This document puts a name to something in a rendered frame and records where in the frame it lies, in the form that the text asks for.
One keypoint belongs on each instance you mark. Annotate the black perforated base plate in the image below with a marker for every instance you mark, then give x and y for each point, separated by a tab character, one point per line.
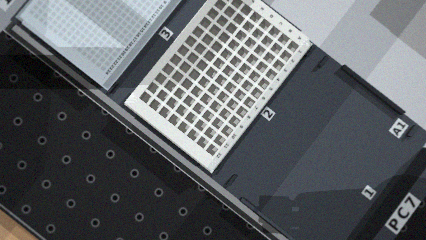
71	171

